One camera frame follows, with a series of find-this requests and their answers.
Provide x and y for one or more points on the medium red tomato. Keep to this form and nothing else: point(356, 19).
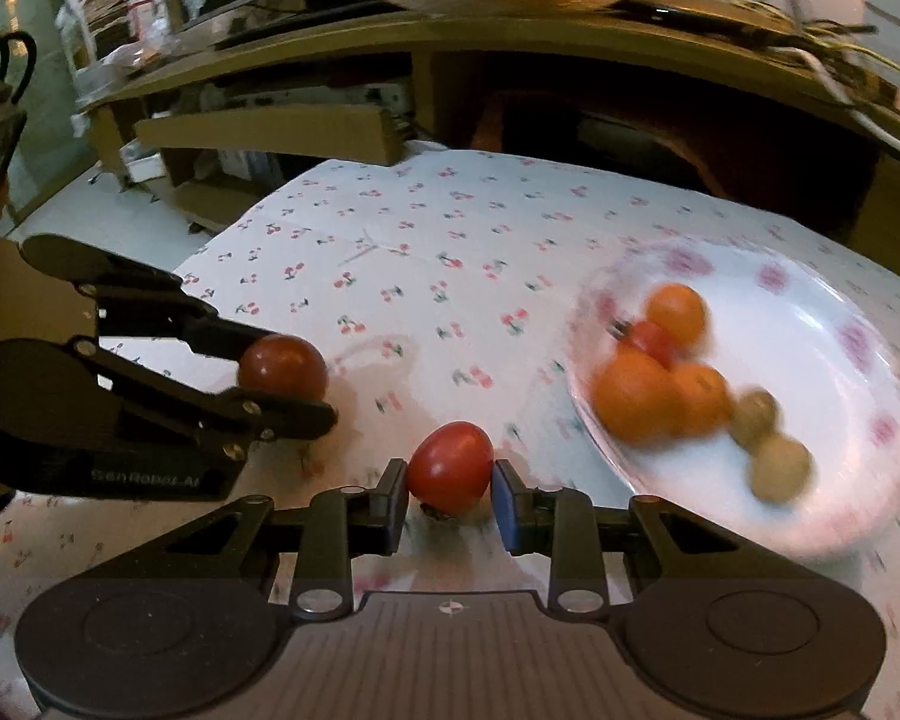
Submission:
point(450, 469)

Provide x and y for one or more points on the large dark red tomato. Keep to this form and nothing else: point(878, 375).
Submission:
point(281, 367)

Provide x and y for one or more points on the cherry print tablecloth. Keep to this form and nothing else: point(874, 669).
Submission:
point(457, 240)

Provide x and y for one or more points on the wooden cabinet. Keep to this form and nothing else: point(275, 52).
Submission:
point(532, 52)

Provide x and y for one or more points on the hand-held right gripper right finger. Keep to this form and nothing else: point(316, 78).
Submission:
point(506, 510)

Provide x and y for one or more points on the small red tomato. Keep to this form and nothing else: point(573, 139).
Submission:
point(649, 341)

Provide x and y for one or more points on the small orange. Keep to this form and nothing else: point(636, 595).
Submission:
point(676, 311)
point(709, 397)

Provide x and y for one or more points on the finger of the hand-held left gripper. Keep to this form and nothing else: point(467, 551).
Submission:
point(285, 420)
point(157, 307)

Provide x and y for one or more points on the small brown fruit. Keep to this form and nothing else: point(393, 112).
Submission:
point(780, 469)
point(754, 416)

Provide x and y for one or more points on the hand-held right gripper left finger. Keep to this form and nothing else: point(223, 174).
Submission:
point(396, 506)

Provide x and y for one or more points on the person's left forearm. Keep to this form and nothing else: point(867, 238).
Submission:
point(37, 300)

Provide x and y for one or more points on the white floral plate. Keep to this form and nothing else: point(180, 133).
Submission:
point(810, 360)

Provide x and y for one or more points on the large orange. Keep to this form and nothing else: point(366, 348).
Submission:
point(634, 397)

